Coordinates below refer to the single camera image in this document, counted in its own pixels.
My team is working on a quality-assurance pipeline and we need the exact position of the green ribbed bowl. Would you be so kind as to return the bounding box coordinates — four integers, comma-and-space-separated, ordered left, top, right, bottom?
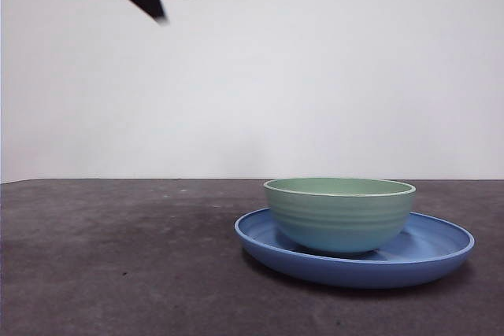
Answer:
262, 177, 417, 257

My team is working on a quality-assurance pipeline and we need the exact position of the blue round plate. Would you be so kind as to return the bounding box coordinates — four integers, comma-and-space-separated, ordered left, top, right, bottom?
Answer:
234, 208, 476, 289

